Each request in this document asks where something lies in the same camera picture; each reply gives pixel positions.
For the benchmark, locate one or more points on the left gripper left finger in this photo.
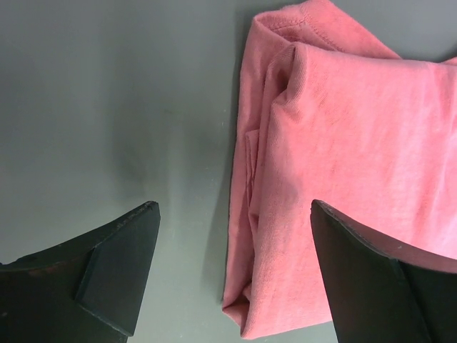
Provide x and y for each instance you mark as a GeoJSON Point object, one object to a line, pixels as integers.
{"type": "Point", "coordinates": [87, 289]}

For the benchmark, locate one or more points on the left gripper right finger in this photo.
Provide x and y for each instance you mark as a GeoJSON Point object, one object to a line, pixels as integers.
{"type": "Point", "coordinates": [380, 289]}

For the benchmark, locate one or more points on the salmon pink t shirt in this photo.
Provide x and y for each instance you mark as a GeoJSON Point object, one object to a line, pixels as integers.
{"type": "Point", "coordinates": [327, 111]}

